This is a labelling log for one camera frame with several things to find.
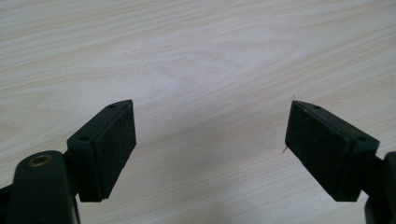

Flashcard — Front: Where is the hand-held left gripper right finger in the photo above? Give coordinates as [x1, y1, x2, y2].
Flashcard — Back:
[284, 100, 381, 203]

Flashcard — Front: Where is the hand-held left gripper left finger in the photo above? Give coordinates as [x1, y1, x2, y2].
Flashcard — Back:
[65, 99, 137, 203]

